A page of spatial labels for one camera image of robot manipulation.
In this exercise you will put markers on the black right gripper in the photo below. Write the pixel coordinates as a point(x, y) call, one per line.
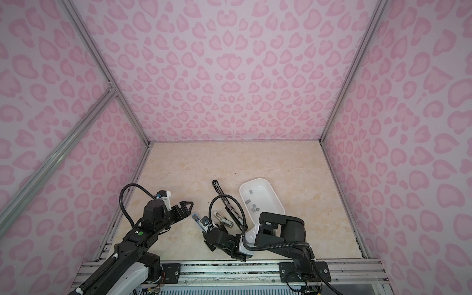
point(208, 244)

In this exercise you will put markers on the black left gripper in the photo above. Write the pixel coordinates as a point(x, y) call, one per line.
point(186, 212)

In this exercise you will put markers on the blue small stapler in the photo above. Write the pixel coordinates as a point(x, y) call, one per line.
point(204, 223)

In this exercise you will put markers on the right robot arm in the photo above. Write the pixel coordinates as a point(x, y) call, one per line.
point(279, 234)

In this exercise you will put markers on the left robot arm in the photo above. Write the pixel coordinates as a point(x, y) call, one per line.
point(131, 264)

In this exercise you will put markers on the white plastic tray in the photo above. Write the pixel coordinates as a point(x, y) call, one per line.
point(265, 198)

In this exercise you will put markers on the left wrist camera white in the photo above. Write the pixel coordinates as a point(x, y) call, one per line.
point(165, 197)

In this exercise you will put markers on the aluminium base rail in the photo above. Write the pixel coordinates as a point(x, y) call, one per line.
point(199, 269)

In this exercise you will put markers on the aluminium diagonal frame bar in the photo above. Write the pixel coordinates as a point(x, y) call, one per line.
point(26, 193)

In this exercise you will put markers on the aluminium frame corner post left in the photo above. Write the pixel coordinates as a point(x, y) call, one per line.
point(81, 29)

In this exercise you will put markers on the aluminium frame corner post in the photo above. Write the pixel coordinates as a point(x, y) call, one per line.
point(374, 23)
point(81, 29)

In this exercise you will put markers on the aluminium frame corner post right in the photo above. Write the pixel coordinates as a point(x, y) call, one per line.
point(374, 23)

